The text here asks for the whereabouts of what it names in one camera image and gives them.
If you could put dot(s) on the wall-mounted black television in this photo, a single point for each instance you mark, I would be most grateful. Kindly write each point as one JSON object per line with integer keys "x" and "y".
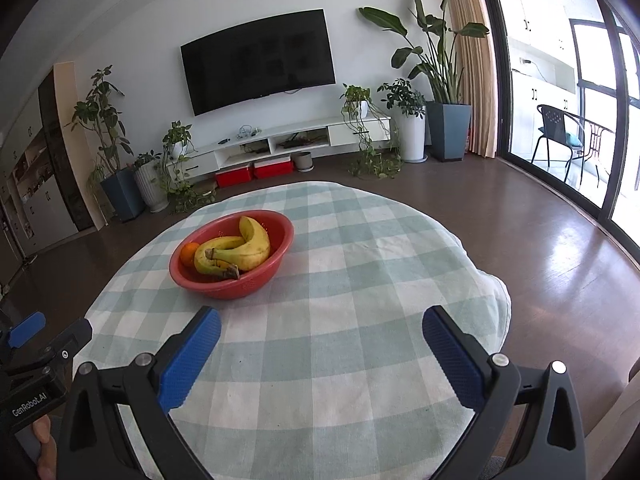
{"x": 257, "y": 60}

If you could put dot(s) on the person's left hand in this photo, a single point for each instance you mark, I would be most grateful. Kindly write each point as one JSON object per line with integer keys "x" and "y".
{"x": 46, "y": 445}

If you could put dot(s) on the small yellow banana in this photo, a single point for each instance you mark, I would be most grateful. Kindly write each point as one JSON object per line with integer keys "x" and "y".
{"x": 220, "y": 245}

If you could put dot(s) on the large yellow banana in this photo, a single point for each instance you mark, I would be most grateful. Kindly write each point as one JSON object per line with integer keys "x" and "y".
{"x": 260, "y": 245}

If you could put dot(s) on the bushy schefflera plant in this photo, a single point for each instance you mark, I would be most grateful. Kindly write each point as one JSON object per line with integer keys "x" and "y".
{"x": 400, "y": 95}

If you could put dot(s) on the green white checkered tablecloth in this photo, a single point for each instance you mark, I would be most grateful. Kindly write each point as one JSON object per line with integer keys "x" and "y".
{"x": 350, "y": 285}

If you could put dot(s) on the white ribbed plant pot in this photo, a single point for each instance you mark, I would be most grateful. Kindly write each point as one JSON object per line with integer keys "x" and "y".
{"x": 151, "y": 187}

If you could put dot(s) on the sliding glass door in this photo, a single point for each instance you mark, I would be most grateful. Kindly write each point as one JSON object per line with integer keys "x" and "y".
{"x": 611, "y": 135}

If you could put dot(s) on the white sofa armrest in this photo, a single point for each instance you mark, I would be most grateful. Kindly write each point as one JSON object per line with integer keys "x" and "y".
{"x": 620, "y": 420}

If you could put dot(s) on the tall white plant pot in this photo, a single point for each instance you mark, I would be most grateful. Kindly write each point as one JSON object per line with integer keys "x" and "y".
{"x": 411, "y": 137}

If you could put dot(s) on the black metal chair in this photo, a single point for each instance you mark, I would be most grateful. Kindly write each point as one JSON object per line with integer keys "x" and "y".
{"x": 552, "y": 122}

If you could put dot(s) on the white television cabinet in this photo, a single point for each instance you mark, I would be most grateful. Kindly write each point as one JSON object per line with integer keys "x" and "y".
{"x": 300, "y": 132}

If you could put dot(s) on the grey-blue square plant pot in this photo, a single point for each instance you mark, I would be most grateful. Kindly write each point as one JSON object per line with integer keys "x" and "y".
{"x": 448, "y": 132}

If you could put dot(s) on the tall leafy tree plant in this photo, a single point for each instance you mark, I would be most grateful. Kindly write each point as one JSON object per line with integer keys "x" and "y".
{"x": 100, "y": 110}

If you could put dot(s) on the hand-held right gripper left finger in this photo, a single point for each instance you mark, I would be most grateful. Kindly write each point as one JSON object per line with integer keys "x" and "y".
{"x": 190, "y": 355}

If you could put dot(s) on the red storage box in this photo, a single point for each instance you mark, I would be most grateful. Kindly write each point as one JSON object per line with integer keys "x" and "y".
{"x": 233, "y": 176}
{"x": 272, "y": 167}

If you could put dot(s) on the orange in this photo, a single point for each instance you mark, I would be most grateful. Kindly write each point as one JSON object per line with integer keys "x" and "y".
{"x": 189, "y": 255}

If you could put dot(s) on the red plastic bowl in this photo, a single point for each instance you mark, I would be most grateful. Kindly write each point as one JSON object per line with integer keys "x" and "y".
{"x": 260, "y": 270}

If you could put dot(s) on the glass patio table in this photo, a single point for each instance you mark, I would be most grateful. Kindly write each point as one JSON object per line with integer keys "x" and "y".
{"x": 597, "y": 132}

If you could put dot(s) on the beige curtain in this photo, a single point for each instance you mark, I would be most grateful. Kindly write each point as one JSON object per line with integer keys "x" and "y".
{"x": 475, "y": 85}

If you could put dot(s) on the large broad-leaf plant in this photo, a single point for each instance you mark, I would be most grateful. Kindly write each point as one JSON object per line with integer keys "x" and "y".
{"x": 440, "y": 50}

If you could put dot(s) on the trailing pothos plant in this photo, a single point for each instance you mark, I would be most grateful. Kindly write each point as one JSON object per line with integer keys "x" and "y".
{"x": 176, "y": 137}
{"x": 356, "y": 97}

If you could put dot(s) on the small green plant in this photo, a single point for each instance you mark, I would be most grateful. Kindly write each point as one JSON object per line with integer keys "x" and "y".
{"x": 147, "y": 160}

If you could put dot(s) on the wall cabinet unit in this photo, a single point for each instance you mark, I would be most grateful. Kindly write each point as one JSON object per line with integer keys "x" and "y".
{"x": 45, "y": 185}

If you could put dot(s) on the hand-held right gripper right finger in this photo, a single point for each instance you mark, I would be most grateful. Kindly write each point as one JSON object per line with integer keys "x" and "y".
{"x": 452, "y": 355}

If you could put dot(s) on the small grey round pot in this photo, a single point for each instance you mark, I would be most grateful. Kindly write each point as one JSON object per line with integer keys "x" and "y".
{"x": 303, "y": 161}

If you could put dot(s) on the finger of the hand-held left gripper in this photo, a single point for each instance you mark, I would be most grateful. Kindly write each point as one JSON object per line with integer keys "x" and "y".
{"x": 70, "y": 341}
{"x": 25, "y": 327}

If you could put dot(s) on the blue square plant pot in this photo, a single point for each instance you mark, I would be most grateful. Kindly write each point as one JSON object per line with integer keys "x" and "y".
{"x": 122, "y": 195}

